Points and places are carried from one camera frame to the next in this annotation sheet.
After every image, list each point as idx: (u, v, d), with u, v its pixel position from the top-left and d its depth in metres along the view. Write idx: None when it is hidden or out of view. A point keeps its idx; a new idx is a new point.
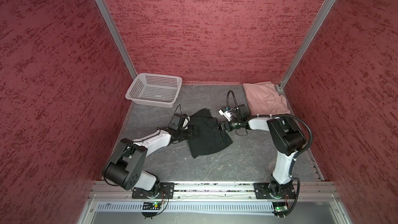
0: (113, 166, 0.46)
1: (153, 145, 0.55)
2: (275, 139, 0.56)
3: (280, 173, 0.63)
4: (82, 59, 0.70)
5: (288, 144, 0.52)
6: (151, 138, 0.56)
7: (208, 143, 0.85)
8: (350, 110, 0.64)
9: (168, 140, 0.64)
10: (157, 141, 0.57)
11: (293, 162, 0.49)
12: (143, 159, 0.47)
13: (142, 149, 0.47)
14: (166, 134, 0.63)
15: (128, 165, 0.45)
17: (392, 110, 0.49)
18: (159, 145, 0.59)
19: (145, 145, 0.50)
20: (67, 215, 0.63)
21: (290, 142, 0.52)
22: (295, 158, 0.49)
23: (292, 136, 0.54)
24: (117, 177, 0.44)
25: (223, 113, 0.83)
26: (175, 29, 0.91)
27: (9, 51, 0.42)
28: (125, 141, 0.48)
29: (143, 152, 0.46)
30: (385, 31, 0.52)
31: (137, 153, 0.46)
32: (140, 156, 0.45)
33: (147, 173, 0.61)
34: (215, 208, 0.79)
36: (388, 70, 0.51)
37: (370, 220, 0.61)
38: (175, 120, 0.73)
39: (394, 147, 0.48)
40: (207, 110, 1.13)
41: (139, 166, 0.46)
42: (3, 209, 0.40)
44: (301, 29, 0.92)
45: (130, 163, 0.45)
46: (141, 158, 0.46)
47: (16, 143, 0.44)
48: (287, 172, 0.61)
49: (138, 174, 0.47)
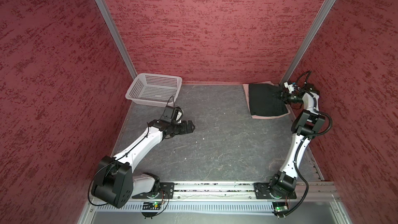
0: (100, 187, 0.42)
1: (143, 150, 0.50)
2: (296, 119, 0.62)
3: (286, 160, 0.71)
4: (82, 59, 0.70)
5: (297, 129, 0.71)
6: (136, 148, 0.49)
7: (269, 107, 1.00)
8: (352, 110, 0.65)
9: (157, 139, 0.57)
10: (145, 146, 0.51)
11: (301, 145, 0.69)
12: (129, 176, 0.42)
13: (126, 168, 0.42)
14: (155, 135, 0.56)
15: (115, 185, 0.41)
17: (394, 109, 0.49)
18: (151, 146, 0.55)
19: (130, 159, 0.45)
20: (67, 215, 0.63)
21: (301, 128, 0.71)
22: (303, 140, 0.70)
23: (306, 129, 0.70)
24: (108, 197, 0.42)
25: (286, 86, 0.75)
26: (175, 29, 0.91)
27: (9, 51, 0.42)
28: (107, 160, 0.43)
29: (127, 171, 0.41)
30: (388, 31, 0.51)
31: (120, 175, 0.41)
32: (124, 176, 0.41)
33: (143, 180, 0.58)
34: (215, 208, 0.79)
36: (391, 70, 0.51)
37: (371, 220, 0.61)
38: (168, 113, 0.67)
39: (396, 146, 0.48)
40: (264, 85, 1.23)
41: (127, 183, 0.43)
42: (3, 209, 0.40)
44: (301, 29, 0.92)
45: (116, 185, 0.41)
46: (125, 178, 0.41)
47: (16, 143, 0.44)
48: (293, 158, 0.69)
49: (128, 190, 0.44)
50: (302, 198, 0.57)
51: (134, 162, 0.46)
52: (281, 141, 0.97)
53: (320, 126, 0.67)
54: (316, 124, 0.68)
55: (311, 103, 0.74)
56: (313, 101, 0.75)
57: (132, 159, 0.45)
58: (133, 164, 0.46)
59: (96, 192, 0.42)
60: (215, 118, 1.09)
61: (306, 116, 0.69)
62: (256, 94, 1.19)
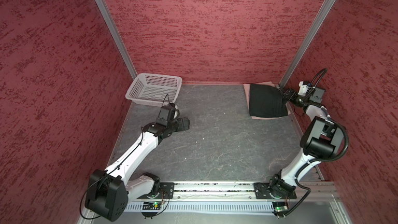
0: (92, 202, 0.42)
1: (137, 160, 0.48)
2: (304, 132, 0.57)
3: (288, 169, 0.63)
4: (82, 59, 0.70)
5: (312, 144, 0.52)
6: (129, 159, 0.46)
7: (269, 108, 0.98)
8: (350, 110, 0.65)
9: (153, 145, 0.55)
10: (139, 156, 0.49)
11: (308, 165, 0.57)
12: (122, 190, 0.41)
13: (117, 182, 0.40)
14: (149, 141, 0.53)
15: (108, 199, 0.40)
17: (392, 110, 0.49)
18: (145, 155, 0.53)
19: (122, 173, 0.43)
20: (67, 215, 0.63)
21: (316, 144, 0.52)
22: (310, 162, 0.55)
23: (325, 145, 0.51)
24: (100, 212, 0.41)
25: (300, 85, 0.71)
26: (175, 29, 0.91)
27: (9, 51, 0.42)
28: (99, 173, 0.42)
29: (118, 187, 0.39)
30: (386, 31, 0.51)
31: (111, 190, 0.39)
32: (116, 191, 0.39)
33: (141, 184, 0.57)
34: (215, 208, 0.79)
36: (389, 70, 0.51)
37: (371, 220, 0.61)
38: (164, 114, 0.64)
39: (394, 147, 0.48)
40: (264, 85, 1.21)
41: (121, 196, 0.41)
42: (3, 209, 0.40)
44: (301, 29, 0.92)
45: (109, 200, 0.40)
46: (117, 192, 0.39)
47: (16, 143, 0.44)
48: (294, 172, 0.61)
49: (123, 202, 0.44)
50: (301, 201, 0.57)
51: (127, 174, 0.44)
52: (281, 141, 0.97)
53: (339, 139, 0.50)
54: (335, 136, 0.50)
55: (321, 113, 0.58)
56: (323, 111, 0.60)
57: (125, 172, 0.43)
58: (125, 178, 0.43)
59: (88, 207, 0.42)
60: (215, 118, 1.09)
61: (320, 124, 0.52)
62: (256, 93, 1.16)
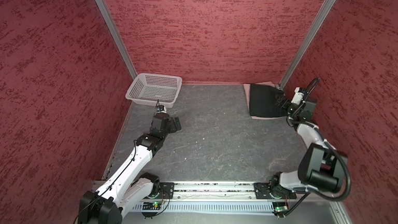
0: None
1: (130, 178, 0.47)
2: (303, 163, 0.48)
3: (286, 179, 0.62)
4: (82, 59, 0.70)
5: (313, 178, 0.44)
6: (121, 177, 0.45)
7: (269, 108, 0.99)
8: (350, 111, 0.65)
9: (147, 158, 0.54)
10: (131, 173, 0.47)
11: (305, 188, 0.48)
12: (115, 211, 0.41)
13: (110, 204, 0.39)
14: (143, 155, 0.52)
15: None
17: (392, 110, 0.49)
18: (140, 169, 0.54)
19: (113, 194, 0.42)
20: (67, 215, 0.63)
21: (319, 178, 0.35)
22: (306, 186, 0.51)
23: (329, 178, 0.44)
24: None
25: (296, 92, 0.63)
26: (175, 29, 0.91)
27: (9, 51, 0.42)
28: (90, 196, 0.40)
29: (111, 209, 0.38)
30: (386, 31, 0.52)
31: (103, 212, 0.38)
32: (108, 214, 0.38)
33: (138, 190, 0.58)
34: (215, 208, 0.79)
36: (388, 70, 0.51)
37: (371, 220, 0.61)
38: (156, 124, 0.61)
39: (394, 147, 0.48)
40: (265, 86, 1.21)
41: (113, 219, 0.41)
42: (3, 210, 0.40)
44: (301, 29, 0.92)
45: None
46: (110, 215, 0.39)
47: (16, 143, 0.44)
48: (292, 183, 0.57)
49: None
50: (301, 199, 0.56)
51: (120, 193, 0.43)
52: (281, 141, 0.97)
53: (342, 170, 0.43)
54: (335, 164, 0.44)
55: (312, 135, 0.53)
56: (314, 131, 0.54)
57: (117, 193, 0.42)
58: (118, 198, 0.42)
59: None
60: (214, 118, 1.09)
61: (318, 152, 0.45)
62: (256, 94, 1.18)
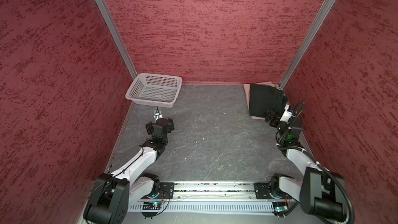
0: (94, 207, 0.41)
1: (139, 168, 0.52)
2: (304, 190, 0.45)
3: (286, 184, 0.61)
4: (82, 59, 0.70)
5: (317, 206, 0.41)
6: (132, 165, 0.50)
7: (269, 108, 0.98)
8: (349, 111, 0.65)
9: (153, 158, 0.59)
10: (140, 164, 0.52)
11: None
12: (126, 193, 0.43)
13: (124, 182, 0.43)
14: (149, 153, 0.58)
15: (112, 202, 0.41)
17: (391, 110, 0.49)
18: (146, 165, 0.57)
19: (126, 176, 0.46)
20: (67, 215, 0.63)
21: (321, 205, 0.41)
22: None
23: (330, 203, 0.41)
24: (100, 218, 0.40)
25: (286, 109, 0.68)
26: (175, 29, 0.91)
27: (9, 51, 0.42)
28: (105, 177, 0.44)
29: (125, 187, 0.42)
30: (385, 31, 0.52)
31: (118, 189, 0.41)
32: (123, 191, 0.41)
33: (140, 186, 0.58)
34: (215, 208, 0.79)
36: (388, 70, 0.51)
37: (370, 220, 0.61)
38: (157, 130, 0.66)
39: (394, 147, 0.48)
40: (264, 87, 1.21)
41: (124, 201, 0.42)
42: (3, 209, 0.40)
44: (301, 29, 0.92)
45: (113, 202, 0.41)
46: (124, 193, 0.42)
47: (16, 143, 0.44)
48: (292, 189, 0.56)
49: (124, 210, 0.44)
50: None
51: (131, 178, 0.47)
52: None
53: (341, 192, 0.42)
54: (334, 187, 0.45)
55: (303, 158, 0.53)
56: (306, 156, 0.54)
57: (130, 175, 0.47)
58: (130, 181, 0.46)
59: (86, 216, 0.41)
60: (214, 118, 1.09)
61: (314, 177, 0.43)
62: (256, 95, 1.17)
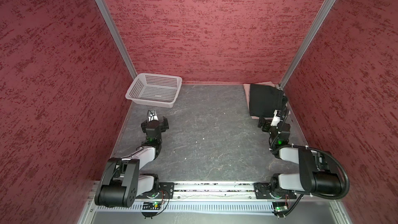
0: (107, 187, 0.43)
1: (145, 156, 0.57)
2: (303, 173, 0.47)
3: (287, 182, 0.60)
4: (82, 59, 0.70)
5: (318, 183, 0.43)
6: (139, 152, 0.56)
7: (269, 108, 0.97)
8: (350, 110, 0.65)
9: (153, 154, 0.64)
10: (146, 153, 0.58)
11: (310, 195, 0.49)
12: (137, 171, 0.47)
13: (134, 160, 0.47)
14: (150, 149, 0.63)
15: (125, 179, 0.44)
17: (392, 110, 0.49)
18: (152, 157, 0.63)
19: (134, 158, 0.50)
20: (67, 215, 0.63)
21: (321, 181, 0.43)
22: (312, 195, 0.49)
23: (328, 178, 0.44)
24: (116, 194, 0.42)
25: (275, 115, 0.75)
26: (175, 29, 0.91)
27: (9, 51, 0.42)
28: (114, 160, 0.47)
29: (136, 164, 0.46)
30: (385, 31, 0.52)
31: (131, 166, 0.45)
32: (134, 167, 0.45)
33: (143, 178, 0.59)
34: (215, 208, 0.79)
36: (388, 70, 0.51)
37: (371, 220, 0.61)
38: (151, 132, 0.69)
39: (394, 147, 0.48)
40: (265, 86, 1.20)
41: (134, 179, 0.45)
42: (4, 209, 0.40)
44: (301, 29, 0.92)
45: (126, 178, 0.44)
46: (135, 170, 0.45)
47: (16, 143, 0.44)
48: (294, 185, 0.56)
49: (134, 190, 0.45)
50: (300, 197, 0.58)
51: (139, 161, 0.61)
52: None
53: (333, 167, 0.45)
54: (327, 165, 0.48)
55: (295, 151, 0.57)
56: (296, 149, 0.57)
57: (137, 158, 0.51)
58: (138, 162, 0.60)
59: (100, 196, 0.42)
60: (214, 118, 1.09)
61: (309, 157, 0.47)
62: (256, 94, 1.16)
